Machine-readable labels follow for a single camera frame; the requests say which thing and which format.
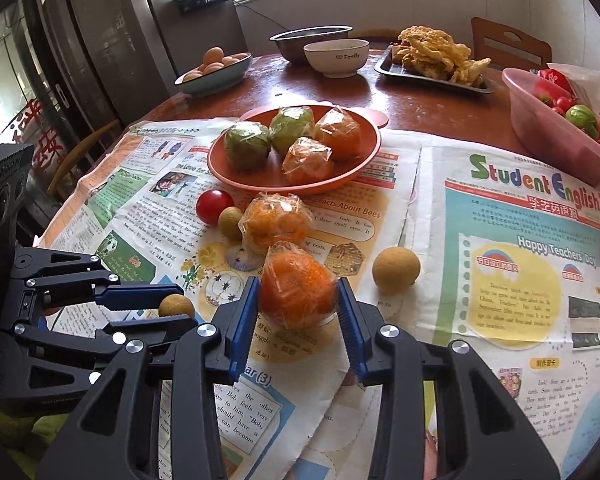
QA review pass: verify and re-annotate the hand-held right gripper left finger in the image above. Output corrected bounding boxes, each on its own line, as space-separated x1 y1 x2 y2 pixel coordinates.
35 275 261 480

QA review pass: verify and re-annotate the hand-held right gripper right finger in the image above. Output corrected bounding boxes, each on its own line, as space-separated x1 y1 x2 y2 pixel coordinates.
336 276 561 480

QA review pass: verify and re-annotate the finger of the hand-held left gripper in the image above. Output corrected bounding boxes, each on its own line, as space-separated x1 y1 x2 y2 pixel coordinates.
0 314 198 406
10 246 185 317

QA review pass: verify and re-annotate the brown longan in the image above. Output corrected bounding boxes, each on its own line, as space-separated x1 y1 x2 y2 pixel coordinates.
371 246 422 295
218 206 245 241
158 294 196 318

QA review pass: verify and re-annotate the plastic-wrapped orange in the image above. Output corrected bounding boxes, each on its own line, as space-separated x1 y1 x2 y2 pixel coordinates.
240 192 315 256
312 107 363 162
281 137 333 186
257 241 341 331

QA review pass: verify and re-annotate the orange plastic plate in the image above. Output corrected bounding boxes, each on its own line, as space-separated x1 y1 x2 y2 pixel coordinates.
206 105 388 196

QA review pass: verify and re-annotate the plastic-wrapped green citrus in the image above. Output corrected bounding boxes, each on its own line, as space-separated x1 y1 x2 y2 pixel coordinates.
270 106 315 156
224 121 272 171

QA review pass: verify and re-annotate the glass door with red decal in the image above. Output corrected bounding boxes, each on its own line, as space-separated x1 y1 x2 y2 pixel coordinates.
0 0 81 241

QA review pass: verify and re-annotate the newspaper with panda cartoon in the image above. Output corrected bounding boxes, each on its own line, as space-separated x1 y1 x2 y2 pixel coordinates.
32 120 426 480

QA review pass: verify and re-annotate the wooden chair with curved back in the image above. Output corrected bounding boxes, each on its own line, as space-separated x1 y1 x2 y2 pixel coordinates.
47 120 123 201

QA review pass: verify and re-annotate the person's yellow-green clothing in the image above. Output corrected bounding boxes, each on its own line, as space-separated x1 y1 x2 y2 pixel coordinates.
0 390 81 480

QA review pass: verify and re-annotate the grey refrigerator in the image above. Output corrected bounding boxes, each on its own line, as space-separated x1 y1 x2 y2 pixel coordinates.
30 0 246 161

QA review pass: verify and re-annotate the teal oval bowl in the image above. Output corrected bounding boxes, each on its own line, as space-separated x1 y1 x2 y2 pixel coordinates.
174 52 253 97

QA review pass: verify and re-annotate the pile of brown eggs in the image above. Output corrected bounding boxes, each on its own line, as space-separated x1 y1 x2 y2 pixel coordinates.
182 46 251 82

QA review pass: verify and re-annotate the dark baking tray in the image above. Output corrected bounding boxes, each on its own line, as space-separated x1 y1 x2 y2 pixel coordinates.
374 45 496 95

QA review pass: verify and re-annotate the white ceramic bowl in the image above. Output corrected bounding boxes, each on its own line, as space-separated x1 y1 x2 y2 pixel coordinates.
303 40 367 79

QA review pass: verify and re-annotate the pink plastic basin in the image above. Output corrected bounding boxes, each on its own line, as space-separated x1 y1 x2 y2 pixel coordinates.
501 67 600 186

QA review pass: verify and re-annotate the metal mixing bowl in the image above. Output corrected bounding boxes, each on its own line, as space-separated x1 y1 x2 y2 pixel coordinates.
269 25 354 65

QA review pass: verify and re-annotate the green tomato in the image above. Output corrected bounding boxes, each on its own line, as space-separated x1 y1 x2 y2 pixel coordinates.
565 105 600 136

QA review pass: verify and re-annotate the red plastic bag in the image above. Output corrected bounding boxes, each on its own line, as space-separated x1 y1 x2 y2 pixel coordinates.
537 67 573 98

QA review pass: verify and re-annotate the wooden chair with cutout back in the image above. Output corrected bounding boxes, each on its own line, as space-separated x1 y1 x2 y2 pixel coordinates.
471 16 552 72

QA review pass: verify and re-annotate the white plastic bag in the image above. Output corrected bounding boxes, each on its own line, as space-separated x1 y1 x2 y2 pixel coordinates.
555 62 600 111

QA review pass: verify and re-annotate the wooden chair back rail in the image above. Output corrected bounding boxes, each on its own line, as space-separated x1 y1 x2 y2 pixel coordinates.
350 29 401 43

